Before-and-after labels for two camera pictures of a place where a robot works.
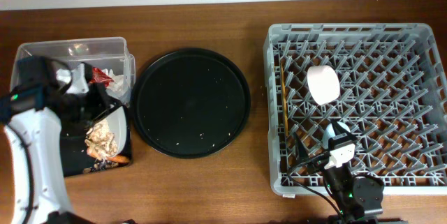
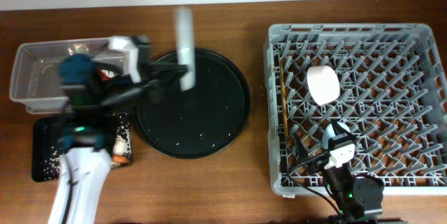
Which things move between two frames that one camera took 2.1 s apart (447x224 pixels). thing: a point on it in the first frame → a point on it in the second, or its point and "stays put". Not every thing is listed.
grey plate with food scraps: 116,123 → 186,46
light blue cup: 330,132 stays put
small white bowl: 323,83 stays put
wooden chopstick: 284,99 stays put
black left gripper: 109,104 → 151,74
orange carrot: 116,158 stays put
